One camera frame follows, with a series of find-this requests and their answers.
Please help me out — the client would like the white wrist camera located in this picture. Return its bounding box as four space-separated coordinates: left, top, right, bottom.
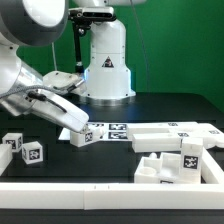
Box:
43 71 86 95

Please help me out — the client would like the white block chair part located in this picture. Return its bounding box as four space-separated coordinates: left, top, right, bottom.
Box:
132 133 181 153

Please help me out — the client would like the white tagged cube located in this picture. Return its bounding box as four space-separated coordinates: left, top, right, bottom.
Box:
22 141 43 164
2 133 23 153

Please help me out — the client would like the black camera on stand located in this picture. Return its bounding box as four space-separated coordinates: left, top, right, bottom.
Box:
68 7 116 74

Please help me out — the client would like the white left border rail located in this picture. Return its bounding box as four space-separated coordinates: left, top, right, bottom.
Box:
0 144 12 176

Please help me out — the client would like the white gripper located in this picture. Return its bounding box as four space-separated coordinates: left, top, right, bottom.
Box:
28 91 89 133

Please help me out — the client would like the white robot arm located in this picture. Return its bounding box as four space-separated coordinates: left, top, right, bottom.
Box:
0 0 146 133

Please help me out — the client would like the white border rail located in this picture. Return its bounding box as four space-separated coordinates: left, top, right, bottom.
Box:
201 149 224 184
0 144 12 176
0 183 224 210

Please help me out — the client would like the white chair back frame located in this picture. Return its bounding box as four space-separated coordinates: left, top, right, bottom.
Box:
127 122 224 149

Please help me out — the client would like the white right border rail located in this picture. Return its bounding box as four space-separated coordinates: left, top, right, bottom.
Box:
201 149 224 184

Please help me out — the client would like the white marker sheet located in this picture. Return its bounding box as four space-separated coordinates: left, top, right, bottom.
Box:
58 121 134 142

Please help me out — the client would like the grey corrugated hose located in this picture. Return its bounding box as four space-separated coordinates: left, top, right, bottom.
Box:
0 78 84 101

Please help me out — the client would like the white thin cable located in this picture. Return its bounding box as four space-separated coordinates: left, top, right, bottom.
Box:
51 43 58 72

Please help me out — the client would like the white front border rail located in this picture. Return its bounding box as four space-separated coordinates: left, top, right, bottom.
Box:
0 183 224 210

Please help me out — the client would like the white chair seat with pegs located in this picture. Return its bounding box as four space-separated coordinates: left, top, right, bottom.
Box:
133 151 203 185

